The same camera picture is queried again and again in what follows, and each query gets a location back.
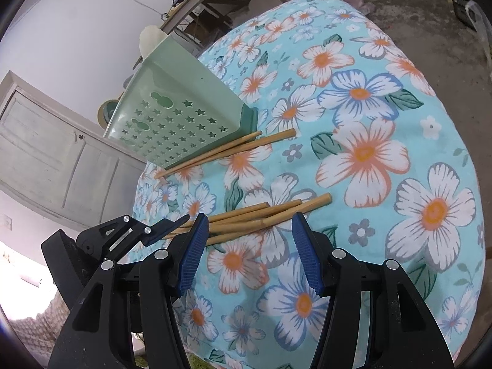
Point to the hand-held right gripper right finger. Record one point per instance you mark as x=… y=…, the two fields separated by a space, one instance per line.
x=307 y=253

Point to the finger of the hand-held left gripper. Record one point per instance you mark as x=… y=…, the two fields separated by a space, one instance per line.
x=153 y=232

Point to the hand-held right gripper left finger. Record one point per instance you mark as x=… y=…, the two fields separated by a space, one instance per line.
x=192 y=253

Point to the bamboo chopstick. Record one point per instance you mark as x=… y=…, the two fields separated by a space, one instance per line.
x=230 y=147
x=276 y=136
x=280 y=206
x=250 y=208
x=238 y=227

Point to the bamboo chopsticks bundle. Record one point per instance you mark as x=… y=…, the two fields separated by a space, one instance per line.
x=319 y=200

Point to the beige plastic spoon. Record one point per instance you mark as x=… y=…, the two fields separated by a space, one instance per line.
x=104 y=113

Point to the green perforated utensil holder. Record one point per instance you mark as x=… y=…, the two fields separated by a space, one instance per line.
x=180 y=84

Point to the blue floral blanket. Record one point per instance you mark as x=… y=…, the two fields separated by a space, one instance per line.
x=346 y=200

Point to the white panel door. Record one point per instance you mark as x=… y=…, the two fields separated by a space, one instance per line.
x=57 y=153

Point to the white-legged wooden desk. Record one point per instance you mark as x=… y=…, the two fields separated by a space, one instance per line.
x=192 y=4

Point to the black floor item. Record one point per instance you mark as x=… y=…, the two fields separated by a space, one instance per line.
x=461 y=11

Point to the white plastic bag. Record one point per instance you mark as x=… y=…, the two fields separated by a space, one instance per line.
x=480 y=23

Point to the white wall switch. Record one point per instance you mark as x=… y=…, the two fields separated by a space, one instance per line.
x=7 y=223

